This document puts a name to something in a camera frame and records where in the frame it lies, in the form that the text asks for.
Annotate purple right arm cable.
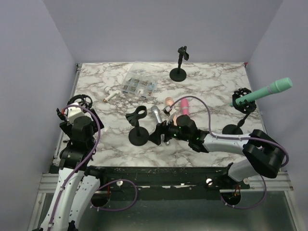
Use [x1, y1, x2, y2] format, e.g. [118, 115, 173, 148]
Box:
[166, 95, 289, 209]

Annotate pink microphone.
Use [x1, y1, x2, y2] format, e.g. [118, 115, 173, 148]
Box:
[180, 98, 189, 116]

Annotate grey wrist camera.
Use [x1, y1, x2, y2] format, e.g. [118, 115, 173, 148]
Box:
[163, 105, 177, 126]
[62, 103, 85, 125]

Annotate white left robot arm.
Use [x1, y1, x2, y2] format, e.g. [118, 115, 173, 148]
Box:
[37, 104, 104, 231]

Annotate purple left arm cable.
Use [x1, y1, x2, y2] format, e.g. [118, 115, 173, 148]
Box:
[48, 103, 102, 231]

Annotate small white cylinder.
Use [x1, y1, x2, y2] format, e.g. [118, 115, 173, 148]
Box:
[103, 86, 121, 103]

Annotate beige microphone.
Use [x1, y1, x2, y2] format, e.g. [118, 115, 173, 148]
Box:
[165, 97, 174, 108]

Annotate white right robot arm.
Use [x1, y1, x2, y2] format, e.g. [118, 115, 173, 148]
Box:
[149, 115, 286, 189]

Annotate teal microphone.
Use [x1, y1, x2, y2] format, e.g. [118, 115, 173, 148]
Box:
[230, 77, 293, 107]

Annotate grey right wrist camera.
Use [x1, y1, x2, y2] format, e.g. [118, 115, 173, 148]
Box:
[163, 105, 177, 126]

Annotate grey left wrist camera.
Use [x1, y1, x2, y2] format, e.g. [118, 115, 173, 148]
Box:
[62, 103, 85, 125]

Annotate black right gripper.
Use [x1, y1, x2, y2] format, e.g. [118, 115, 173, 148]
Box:
[147, 115, 190, 145]

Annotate black desk mic stand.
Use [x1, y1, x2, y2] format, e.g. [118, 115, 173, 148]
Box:
[169, 46, 189, 82]
[125, 105, 149, 146]

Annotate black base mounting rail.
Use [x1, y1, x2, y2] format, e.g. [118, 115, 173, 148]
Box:
[85, 166, 252, 205]

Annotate black shock mount stand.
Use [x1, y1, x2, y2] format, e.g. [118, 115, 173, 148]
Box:
[221, 88, 257, 135]
[56, 94, 93, 121]

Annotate silver condenser microphone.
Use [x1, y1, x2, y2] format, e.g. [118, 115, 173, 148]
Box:
[151, 106, 170, 146]

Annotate clear plastic parts box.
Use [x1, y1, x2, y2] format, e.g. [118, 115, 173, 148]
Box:
[120, 62, 163, 99]

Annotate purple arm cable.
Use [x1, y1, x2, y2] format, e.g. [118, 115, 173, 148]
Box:
[166, 95, 289, 209]
[48, 103, 102, 231]

